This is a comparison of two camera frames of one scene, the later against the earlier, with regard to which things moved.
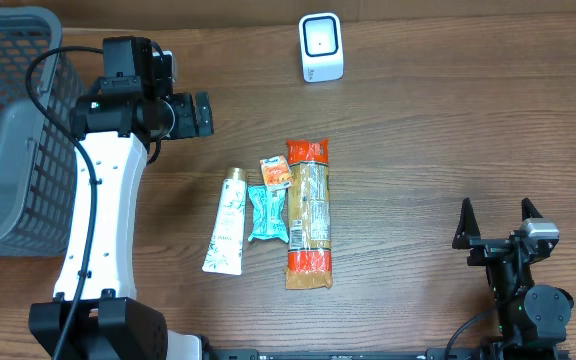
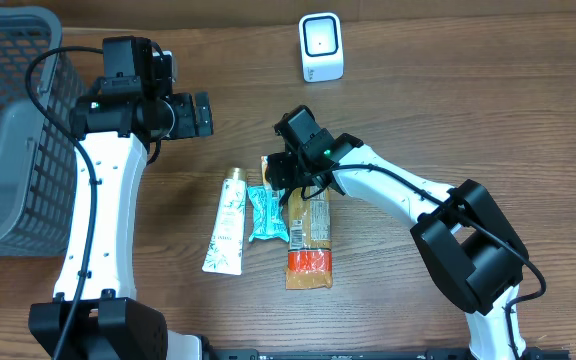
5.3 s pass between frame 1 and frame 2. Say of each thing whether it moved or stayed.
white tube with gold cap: stayed
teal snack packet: stayed
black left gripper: stayed
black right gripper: moved
